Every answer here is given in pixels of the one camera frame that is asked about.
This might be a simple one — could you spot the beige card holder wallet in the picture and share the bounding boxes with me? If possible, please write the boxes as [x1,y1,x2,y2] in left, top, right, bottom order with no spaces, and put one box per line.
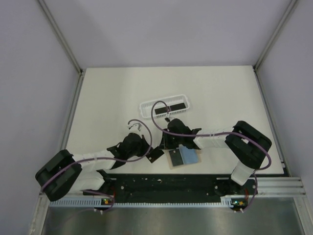
[167,145,201,169]

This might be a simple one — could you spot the right aluminium frame post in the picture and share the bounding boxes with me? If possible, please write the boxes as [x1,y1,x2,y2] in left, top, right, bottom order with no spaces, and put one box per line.
[253,0,301,71]

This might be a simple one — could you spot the purple cable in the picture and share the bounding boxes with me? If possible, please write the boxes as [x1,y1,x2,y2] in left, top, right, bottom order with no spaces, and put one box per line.
[151,100,273,212]
[40,118,154,212]

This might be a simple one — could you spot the white plastic basket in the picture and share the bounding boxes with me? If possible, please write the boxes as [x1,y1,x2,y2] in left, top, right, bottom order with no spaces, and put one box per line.
[139,94,190,119]

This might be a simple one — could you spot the aluminium frame post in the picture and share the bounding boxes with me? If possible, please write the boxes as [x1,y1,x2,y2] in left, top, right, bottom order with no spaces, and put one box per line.
[253,0,301,71]
[37,0,84,75]

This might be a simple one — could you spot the left aluminium frame post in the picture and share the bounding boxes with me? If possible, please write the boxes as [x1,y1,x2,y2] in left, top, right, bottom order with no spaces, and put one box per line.
[37,0,84,75]

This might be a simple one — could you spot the white slotted cable duct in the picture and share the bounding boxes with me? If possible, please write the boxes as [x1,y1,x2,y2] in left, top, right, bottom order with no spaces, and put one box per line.
[49,196,234,208]

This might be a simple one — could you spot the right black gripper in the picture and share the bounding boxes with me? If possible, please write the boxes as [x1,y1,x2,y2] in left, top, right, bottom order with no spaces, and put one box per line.
[159,129,184,150]

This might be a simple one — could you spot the black VIP card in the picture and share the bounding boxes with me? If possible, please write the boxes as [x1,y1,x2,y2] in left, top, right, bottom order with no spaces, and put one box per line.
[146,147,164,163]
[169,149,184,167]

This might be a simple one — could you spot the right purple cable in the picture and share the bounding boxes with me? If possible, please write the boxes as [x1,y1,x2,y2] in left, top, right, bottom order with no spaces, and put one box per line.
[151,100,273,212]

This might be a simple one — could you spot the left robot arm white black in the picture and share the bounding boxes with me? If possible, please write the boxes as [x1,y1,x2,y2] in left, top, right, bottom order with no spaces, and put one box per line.
[35,133,153,202]

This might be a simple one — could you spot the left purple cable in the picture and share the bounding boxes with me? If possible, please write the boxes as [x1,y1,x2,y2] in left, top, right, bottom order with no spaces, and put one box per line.
[40,118,154,212]

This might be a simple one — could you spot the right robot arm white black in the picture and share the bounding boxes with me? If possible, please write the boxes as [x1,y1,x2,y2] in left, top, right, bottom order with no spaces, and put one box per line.
[162,117,272,194]

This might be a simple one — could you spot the black card in basket right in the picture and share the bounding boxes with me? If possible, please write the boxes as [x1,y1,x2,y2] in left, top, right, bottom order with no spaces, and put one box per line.
[169,103,186,111]

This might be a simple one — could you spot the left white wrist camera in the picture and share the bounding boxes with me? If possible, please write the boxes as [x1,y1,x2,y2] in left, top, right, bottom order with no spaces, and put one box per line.
[128,122,142,135]

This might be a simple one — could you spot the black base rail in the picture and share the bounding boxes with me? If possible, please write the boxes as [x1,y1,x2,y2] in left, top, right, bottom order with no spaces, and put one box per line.
[99,173,257,204]

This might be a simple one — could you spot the black card in basket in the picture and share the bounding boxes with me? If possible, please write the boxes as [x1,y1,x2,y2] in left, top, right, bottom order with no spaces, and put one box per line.
[169,103,186,111]
[154,107,169,115]

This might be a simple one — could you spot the black card in basket left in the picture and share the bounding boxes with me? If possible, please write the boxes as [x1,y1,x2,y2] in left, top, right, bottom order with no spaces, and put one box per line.
[154,107,169,115]

